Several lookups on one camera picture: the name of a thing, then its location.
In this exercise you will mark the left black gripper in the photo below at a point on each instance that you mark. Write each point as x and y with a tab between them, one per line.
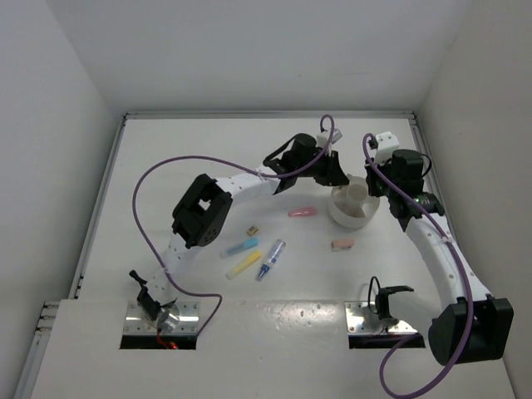
332	174

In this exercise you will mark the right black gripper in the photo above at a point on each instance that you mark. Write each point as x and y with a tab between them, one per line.
373	190

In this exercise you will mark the pink highlighter pen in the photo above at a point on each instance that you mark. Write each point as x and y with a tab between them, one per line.
303	212

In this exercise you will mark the white round divided container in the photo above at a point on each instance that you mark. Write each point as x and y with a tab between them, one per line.
351	206

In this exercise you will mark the small yellow eraser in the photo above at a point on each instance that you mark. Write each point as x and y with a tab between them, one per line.
252	230

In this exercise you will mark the blue highlighter pen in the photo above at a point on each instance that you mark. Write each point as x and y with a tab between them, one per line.
249	243

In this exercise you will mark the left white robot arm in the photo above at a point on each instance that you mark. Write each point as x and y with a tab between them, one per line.
199	216

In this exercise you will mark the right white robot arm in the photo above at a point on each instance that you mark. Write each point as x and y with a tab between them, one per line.
474	325

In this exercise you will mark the clear glue stick blue cap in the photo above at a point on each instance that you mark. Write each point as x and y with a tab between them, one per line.
271	259

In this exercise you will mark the pink eraser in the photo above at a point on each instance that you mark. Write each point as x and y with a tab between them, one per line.
342	244

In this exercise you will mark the yellow highlighter pen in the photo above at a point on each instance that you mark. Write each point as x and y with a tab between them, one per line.
244	264

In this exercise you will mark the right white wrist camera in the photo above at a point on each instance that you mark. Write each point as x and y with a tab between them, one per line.
384	144

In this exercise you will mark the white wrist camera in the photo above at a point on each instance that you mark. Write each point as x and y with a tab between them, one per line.
331	137
384	144

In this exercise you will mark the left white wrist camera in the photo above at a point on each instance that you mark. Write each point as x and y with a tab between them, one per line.
331	137

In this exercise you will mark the aluminium frame rail right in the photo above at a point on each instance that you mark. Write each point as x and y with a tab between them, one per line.
432	183

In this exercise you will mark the aluminium frame rail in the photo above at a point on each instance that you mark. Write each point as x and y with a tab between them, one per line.
432	183
174	115
96	212

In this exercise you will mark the aluminium frame rail back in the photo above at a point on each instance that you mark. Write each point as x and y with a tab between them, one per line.
174	115

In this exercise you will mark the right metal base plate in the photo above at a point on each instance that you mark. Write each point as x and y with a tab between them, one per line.
362	322

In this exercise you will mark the metal base plate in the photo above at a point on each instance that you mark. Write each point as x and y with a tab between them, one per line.
177	319
362	322

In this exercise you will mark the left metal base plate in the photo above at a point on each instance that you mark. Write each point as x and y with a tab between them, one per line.
177	319

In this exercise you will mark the aluminium frame rail left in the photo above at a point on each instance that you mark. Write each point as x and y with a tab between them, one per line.
96	212

